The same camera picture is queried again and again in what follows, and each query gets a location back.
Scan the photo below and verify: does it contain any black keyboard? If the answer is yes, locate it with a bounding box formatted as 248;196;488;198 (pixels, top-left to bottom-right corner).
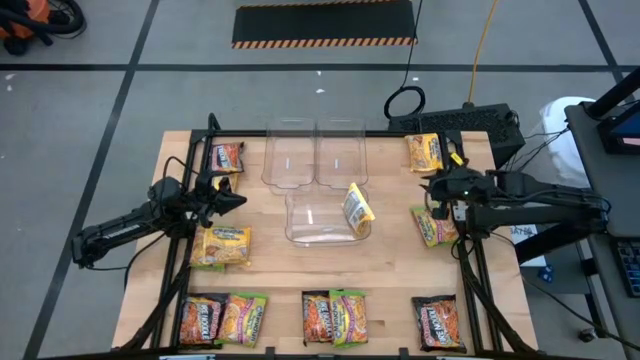
614;238;640;299

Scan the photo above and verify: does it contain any wide clear plastic bin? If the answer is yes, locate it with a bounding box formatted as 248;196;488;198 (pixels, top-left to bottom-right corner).
283;184;374;249

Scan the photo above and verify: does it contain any white plastic bag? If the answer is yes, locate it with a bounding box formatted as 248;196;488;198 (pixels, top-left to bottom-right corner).
538;96;599;189

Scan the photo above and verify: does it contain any black aluminium table frame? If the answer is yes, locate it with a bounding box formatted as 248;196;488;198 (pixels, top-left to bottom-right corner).
112;112;539;360

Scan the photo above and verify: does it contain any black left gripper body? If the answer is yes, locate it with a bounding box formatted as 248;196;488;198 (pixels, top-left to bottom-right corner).
187;170;221;229

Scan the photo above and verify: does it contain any grey desk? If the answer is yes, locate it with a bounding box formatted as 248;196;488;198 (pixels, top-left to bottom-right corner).
564;99;640;360

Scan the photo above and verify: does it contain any black monitor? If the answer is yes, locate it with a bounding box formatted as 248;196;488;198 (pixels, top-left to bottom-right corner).
597;99;640;156

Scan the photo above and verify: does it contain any black hanging cable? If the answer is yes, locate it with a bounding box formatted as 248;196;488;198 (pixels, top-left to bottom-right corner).
383;0;428;121

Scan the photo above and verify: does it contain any yellow Creamy Chicken ramen packet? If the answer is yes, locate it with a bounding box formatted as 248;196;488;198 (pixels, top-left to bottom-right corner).
192;224;253;269
341;181;377;237
404;132;445;175
213;172;240;207

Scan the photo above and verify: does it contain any black hazard-striped floor mat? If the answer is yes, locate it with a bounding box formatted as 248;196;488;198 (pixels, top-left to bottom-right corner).
230;0;419;50

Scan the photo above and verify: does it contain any white paper sheet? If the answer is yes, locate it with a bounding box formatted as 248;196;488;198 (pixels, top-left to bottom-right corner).
509;224;549;269

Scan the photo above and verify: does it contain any orange shop vacuum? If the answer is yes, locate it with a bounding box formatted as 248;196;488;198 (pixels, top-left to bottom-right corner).
0;0;87;56

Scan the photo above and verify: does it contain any yellow hanging cable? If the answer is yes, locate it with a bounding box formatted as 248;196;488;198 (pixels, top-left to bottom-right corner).
466;0;501;105

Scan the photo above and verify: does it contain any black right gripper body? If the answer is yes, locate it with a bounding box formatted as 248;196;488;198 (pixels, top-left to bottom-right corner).
433;160;496;221

